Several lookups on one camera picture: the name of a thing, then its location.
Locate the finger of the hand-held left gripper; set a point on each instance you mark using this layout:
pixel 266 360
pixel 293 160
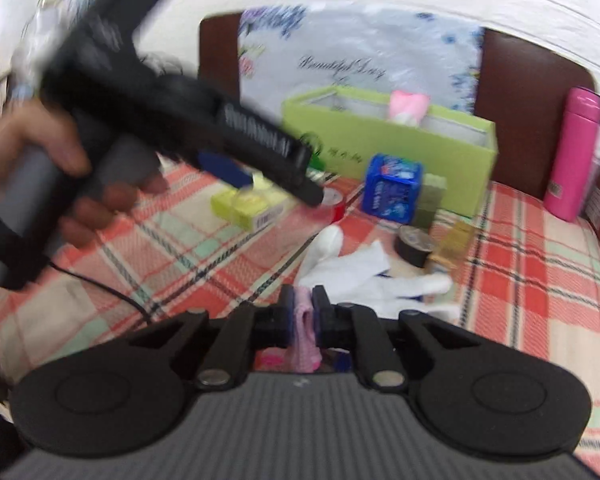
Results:
pixel 225 166

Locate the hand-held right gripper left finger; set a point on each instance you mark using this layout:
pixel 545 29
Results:
pixel 289 312

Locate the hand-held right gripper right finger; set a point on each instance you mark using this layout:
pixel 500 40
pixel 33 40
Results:
pixel 320 312

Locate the yellow green box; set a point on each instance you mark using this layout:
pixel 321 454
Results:
pixel 245 207

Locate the light green cardboard box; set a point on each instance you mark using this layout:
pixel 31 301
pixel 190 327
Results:
pixel 355 130

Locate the blue printed packet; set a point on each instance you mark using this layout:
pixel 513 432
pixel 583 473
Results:
pixel 390 190

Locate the person's left hand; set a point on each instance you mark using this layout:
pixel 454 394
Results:
pixel 35 130

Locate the white glove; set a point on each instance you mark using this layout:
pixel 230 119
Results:
pixel 437 311
pixel 360 272

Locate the dark green small box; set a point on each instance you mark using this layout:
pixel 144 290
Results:
pixel 317 162

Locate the red tape roll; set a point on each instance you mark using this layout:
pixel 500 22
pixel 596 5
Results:
pixel 335 205

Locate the black tape roll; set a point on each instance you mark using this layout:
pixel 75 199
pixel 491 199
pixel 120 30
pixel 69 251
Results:
pixel 414 246

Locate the gold box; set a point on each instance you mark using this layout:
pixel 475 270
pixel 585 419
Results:
pixel 452 247

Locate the olive green box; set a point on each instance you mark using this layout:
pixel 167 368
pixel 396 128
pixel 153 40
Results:
pixel 430 202

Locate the floral bagged pillow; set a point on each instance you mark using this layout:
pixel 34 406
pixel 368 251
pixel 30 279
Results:
pixel 360 45

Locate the pink white soft cloth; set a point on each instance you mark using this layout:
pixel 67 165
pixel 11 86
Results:
pixel 407 107

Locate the plaid blanket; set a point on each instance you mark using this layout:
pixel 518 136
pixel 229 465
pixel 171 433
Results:
pixel 530 270

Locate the brown wooden headboard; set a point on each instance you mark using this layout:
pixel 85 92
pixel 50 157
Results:
pixel 525 100

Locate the pink thermos bottle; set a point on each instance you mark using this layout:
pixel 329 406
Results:
pixel 572 155

